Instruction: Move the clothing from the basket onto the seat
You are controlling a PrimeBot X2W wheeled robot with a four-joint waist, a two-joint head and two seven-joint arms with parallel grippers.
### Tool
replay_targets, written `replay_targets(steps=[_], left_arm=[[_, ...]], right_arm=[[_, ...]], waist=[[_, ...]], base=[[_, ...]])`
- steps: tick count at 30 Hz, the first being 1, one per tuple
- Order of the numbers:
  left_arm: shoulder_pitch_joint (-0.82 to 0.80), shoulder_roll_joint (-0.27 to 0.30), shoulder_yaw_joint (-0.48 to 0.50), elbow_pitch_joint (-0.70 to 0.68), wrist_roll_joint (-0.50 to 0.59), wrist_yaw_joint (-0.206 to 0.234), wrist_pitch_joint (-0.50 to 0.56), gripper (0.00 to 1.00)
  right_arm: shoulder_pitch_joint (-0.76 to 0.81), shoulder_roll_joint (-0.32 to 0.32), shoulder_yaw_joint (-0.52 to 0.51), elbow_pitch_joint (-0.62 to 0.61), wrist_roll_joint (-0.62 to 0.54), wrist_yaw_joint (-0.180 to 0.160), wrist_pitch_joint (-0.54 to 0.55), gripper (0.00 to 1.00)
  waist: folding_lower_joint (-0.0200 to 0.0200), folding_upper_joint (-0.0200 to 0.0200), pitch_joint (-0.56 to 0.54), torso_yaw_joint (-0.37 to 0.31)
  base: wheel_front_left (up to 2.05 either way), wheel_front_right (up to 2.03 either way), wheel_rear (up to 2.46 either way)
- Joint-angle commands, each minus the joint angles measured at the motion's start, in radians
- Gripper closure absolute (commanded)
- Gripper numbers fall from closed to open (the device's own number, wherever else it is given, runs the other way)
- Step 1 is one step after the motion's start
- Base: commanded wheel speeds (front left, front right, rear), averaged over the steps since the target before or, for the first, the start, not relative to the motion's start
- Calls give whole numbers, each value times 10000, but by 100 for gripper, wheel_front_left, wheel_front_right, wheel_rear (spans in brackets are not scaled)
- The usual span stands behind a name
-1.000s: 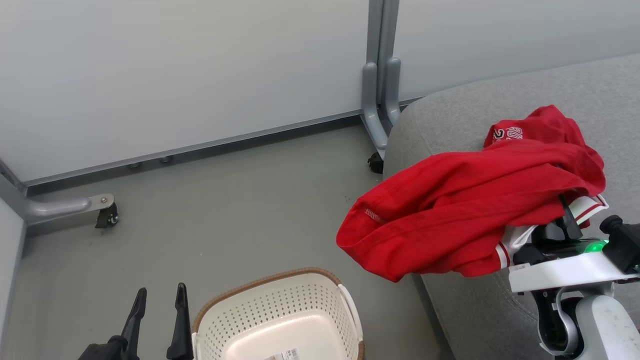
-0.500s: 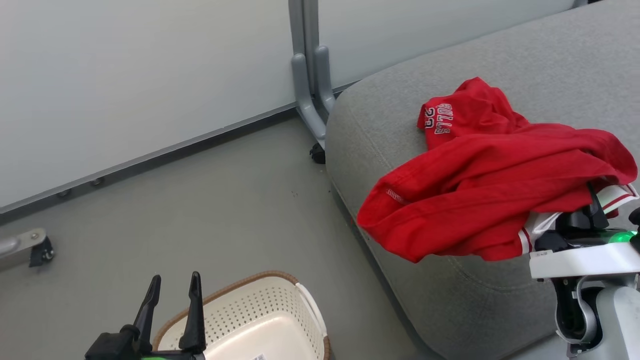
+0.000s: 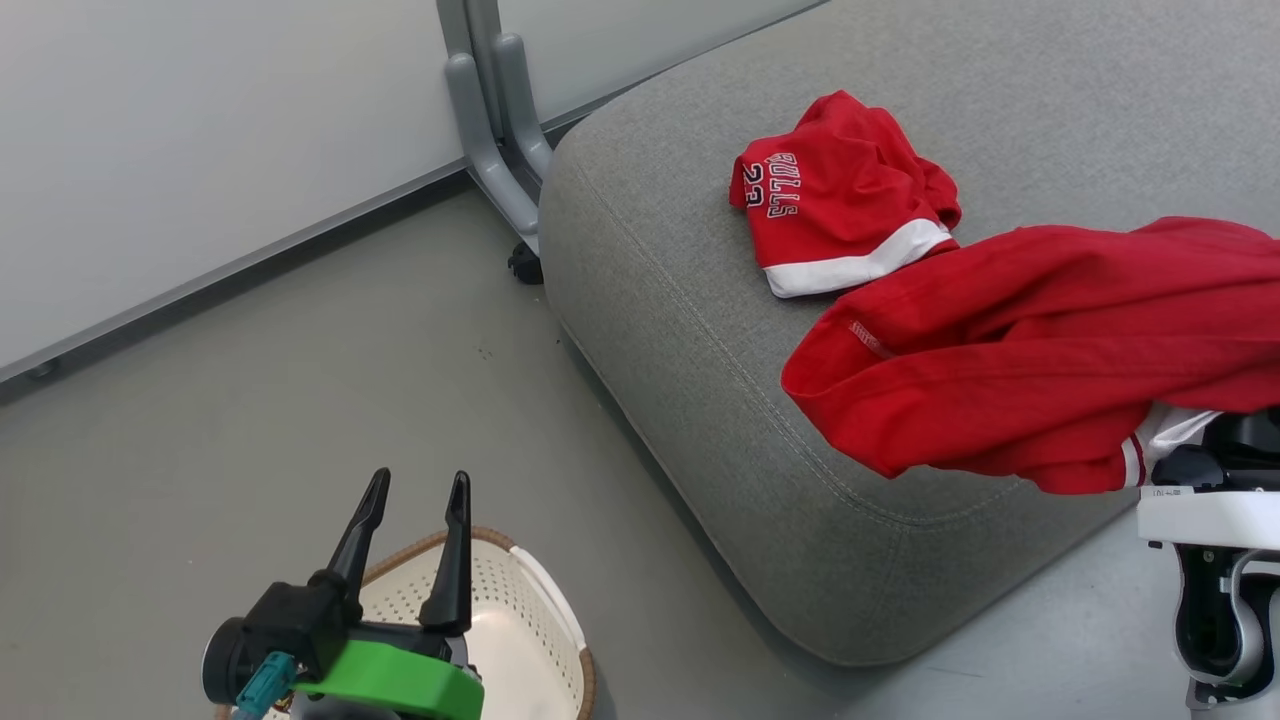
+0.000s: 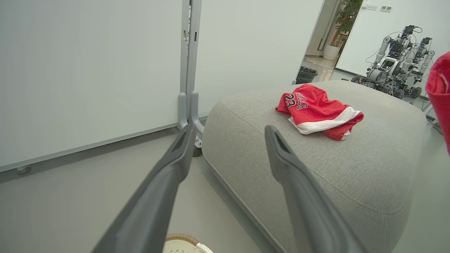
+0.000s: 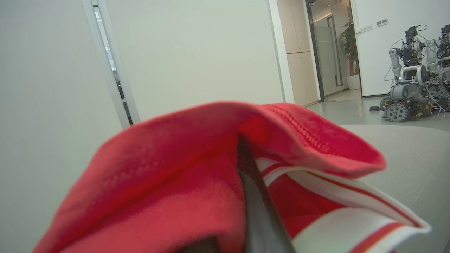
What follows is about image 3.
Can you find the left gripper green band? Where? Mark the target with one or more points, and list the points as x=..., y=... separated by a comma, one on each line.
x=400, y=680

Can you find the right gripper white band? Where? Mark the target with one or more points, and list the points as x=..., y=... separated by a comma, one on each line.
x=1220, y=515

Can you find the red shirt with white trim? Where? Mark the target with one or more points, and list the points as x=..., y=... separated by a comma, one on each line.
x=1030, y=350

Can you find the red white basketball shorts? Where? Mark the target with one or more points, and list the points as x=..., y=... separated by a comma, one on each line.
x=840, y=200

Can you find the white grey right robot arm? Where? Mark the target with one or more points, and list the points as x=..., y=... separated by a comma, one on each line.
x=1225, y=630

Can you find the white perforated laundry basket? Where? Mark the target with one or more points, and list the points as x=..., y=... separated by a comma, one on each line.
x=520, y=640

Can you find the grey fabric sofa seat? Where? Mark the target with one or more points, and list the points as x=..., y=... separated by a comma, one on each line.
x=700, y=300

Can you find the black caster wheel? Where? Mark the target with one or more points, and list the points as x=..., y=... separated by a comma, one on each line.
x=525, y=265

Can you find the grey partition stand foot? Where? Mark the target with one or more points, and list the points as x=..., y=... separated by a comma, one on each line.
x=495, y=130

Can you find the grey partition base rail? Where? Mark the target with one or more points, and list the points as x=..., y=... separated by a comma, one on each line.
x=230, y=270

